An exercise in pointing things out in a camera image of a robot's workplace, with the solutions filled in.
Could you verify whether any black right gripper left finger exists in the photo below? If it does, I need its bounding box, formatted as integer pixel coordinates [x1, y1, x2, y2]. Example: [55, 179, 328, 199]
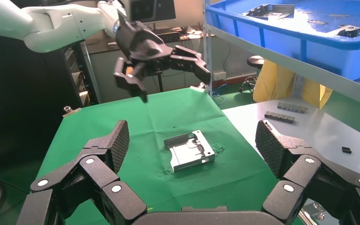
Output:
[16, 120, 148, 225]

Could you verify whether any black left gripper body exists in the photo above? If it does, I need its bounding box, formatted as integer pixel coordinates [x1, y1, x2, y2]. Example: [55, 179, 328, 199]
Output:
[114, 12, 174, 75]

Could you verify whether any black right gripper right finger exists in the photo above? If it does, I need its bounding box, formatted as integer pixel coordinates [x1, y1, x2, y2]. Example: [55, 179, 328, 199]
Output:
[255, 120, 360, 225]

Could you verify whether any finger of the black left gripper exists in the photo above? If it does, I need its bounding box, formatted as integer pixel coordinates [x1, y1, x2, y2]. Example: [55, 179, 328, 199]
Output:
[113, 57, 149, 103]
[169, 45, 212, 85]

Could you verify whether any grey metal bracket part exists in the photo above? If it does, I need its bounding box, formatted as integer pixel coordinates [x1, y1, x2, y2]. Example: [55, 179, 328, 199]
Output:
[242, 3, 296, 20]
[163, 129, 216, 173]

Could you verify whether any white tissue pile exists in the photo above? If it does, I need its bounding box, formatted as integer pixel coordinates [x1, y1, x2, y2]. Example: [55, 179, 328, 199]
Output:
[180, 26, 204, 40]

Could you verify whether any stool with orange wooden seat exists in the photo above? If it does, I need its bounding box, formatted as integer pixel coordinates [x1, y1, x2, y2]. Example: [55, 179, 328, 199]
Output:
[125, 62, 165, 94]

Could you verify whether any silver metal table clamp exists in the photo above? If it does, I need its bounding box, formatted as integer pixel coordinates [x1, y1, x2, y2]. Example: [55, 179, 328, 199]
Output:
[298, 202, 327, 225]

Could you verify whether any black computer monitor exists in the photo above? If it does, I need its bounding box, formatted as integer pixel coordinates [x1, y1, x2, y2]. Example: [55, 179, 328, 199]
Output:
[128, 0, 177, 30]

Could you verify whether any green table cloth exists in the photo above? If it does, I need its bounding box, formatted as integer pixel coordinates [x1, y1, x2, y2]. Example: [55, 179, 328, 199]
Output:
[35, 87, 305, 225]

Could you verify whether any grey connector strip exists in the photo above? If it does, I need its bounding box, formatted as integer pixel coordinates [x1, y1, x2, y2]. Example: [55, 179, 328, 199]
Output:
[277, 102, 309, 114]
[264, 111, 295, 124]

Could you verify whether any black round swivel stool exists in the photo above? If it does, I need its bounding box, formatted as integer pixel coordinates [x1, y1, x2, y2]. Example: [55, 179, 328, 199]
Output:
[239, 55, 265, 93]

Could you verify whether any yellow plastic bag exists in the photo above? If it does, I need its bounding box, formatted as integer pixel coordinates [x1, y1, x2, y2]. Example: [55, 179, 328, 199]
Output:
[253, 60, 333, 109]

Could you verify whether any black equipment rack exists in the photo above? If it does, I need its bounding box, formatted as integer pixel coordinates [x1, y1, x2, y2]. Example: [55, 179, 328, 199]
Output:
[0, 34, 101, 168]

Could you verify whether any blue plastic bin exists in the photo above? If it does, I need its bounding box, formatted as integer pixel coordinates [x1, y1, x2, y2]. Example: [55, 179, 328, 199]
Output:
[205, 0, 360, 81]

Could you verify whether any black network switch box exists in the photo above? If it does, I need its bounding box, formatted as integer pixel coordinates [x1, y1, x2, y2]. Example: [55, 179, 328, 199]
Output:
[161, 31, 180, 44]

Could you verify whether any blue cable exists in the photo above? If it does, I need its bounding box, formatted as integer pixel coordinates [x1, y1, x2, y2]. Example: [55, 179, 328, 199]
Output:
[211, 83, 229, 106]

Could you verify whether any small grey metal frame part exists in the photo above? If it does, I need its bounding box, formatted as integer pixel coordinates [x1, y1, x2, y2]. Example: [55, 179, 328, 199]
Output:
[329, 24, 360, 38]

